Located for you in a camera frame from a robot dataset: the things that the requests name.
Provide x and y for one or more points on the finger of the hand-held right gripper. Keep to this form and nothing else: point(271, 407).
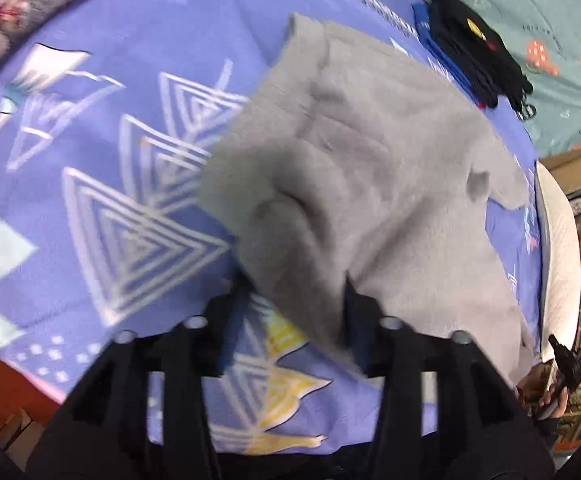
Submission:
point(566, 362)

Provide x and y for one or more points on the person's right hand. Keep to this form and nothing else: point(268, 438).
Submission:
point(545, 390)

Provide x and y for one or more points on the teal printed sheet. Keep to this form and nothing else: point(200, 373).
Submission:
point(535, 15)

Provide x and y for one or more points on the white mattress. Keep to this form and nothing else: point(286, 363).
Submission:
point(560, 260)

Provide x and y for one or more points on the black folded garment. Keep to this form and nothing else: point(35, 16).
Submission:
point(475, 55)

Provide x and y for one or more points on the floral blanket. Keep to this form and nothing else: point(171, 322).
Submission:
point(15, 5)

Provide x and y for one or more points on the grey pants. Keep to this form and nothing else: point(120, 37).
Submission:
point(370, 185)

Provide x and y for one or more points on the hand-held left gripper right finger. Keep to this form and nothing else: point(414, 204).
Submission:
point(354, 321)

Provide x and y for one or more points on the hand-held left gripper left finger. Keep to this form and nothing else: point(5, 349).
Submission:
point(234, 320)

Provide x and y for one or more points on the wooden furniture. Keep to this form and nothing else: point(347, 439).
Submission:
point(578, 167)

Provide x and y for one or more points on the cardboard box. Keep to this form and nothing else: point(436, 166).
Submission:
point(18, 435)

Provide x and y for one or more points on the purple printed bedsheet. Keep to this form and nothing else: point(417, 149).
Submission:
point(120, 185)

